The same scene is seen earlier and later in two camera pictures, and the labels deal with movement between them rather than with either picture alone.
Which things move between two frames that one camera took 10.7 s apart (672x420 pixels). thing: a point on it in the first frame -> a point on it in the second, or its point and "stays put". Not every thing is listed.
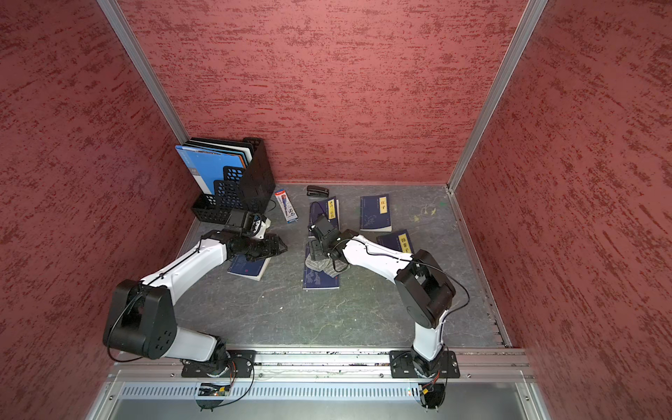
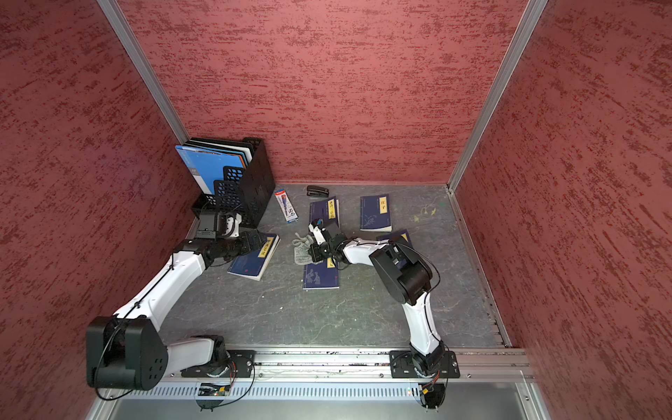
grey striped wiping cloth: [330, 266] -> [302, 255]
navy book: [252, 269] stays put
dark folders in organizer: [235, 147] stays put
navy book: [318, 280] stays put
